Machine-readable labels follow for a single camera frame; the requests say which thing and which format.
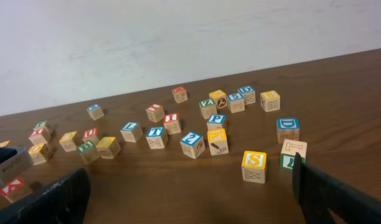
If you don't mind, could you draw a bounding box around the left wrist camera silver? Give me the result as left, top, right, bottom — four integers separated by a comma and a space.
0, 147, 33, 188

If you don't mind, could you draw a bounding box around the blue D block lower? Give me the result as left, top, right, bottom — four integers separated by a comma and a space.
276, 117, 300, 144

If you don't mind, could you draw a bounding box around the yellow block left middle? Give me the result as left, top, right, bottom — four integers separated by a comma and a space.
28, 143, 52, 166

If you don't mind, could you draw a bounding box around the red A block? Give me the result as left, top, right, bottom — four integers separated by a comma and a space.
0, 177, 33, 203

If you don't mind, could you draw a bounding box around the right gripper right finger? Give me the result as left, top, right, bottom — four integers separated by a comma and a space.
292, 153, 381, 223

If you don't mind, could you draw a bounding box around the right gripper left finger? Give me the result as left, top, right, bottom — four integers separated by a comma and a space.
0, 168, 91, 224

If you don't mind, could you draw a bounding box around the yellow block lower right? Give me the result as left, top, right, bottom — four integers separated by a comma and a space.
242, 151, 267, 184

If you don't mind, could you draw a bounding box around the blue X block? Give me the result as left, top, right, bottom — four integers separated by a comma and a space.
87, 104, 105, 121

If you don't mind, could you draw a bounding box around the red Y block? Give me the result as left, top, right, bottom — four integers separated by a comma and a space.
29, 128, 51, 145

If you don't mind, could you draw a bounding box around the blue d block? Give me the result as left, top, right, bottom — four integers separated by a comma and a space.
276, 117, 300, 144
238, 85, 256, 105

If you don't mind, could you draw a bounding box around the yellow block top right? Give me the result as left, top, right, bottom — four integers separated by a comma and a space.
209, 90, 227, 110

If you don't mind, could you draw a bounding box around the blue 5 block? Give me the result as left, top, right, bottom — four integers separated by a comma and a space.
227, 93, 245, 113

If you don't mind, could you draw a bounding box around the blue T block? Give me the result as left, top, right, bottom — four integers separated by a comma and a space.
146, 126, 168, 149

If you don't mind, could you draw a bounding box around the green B block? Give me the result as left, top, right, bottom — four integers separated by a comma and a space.
77, 140, 100, 164

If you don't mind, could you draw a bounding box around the yellow block far right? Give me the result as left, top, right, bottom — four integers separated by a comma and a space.
260, 90, 280, 112

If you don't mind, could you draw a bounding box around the red i block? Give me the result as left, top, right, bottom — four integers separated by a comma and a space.
163, 113, 182, 135
146, 103, 165, 123

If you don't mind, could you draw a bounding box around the yellow block beside 2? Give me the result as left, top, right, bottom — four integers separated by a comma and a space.
207, 128, 229, 156

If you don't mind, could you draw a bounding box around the blue D block upper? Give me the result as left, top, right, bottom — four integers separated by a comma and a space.
238, 85, 256, 105

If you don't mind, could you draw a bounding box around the yellow block far left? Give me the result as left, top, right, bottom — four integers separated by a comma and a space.
0, 140, 10, 147

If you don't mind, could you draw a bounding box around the red H block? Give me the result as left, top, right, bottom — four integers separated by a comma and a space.
172, 86, 188, 103

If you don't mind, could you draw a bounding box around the yellow block beside B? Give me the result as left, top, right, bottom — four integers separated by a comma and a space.
96, 137, 121, 159

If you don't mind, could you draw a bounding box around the white green Z block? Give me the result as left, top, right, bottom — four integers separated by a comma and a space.
280, 139, 308, 170

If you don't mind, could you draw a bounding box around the green F block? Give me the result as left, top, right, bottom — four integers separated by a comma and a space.
33, 120, 54, 135

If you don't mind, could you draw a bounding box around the blue 2 block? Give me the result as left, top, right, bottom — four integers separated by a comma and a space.
180, 131, 205, 159

